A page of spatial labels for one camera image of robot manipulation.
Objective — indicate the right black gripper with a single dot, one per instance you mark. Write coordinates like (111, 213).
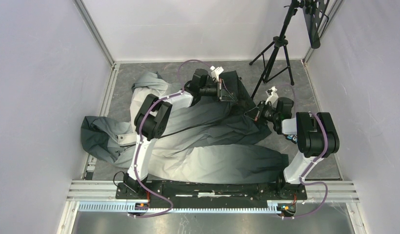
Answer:
(253, 113)

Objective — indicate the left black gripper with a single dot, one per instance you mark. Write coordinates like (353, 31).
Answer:
(223, 94)

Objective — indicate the grey black gradient jacket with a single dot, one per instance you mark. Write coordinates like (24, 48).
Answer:
(211, 142)

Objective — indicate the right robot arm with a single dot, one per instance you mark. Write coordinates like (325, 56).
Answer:
(314, 134)

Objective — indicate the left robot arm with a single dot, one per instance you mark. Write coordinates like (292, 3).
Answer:
(152, 118)

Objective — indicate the blue yellow small object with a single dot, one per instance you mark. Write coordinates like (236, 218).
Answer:
(292, 138)

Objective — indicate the black tripod stand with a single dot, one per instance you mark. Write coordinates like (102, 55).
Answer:
(278, 42)

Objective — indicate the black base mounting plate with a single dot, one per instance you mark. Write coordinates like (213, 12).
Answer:
(175, 190)

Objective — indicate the black perforated panel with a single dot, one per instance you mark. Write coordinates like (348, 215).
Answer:
(314, 12)

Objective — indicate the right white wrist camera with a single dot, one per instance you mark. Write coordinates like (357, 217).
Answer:
(272, 95)

